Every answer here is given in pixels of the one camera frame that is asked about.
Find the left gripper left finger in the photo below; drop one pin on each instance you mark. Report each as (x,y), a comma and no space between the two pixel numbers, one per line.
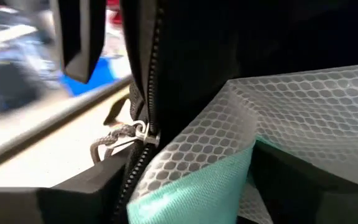
(42,205)

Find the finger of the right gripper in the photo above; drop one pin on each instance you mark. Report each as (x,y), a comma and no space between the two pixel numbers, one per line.
(81,37)

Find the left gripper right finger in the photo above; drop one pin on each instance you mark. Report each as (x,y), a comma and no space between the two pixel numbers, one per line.
(315,199)

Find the white mesh pouch teal trim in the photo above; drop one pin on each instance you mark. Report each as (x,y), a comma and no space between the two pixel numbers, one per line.
(306,109)

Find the black backpack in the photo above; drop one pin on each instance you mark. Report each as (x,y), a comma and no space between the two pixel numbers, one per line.
(197,46)

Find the red plastic object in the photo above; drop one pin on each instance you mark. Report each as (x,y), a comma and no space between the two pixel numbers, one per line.
(115,15)

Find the blue plastic object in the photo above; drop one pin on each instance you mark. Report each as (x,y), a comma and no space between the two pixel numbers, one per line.
(101,77)

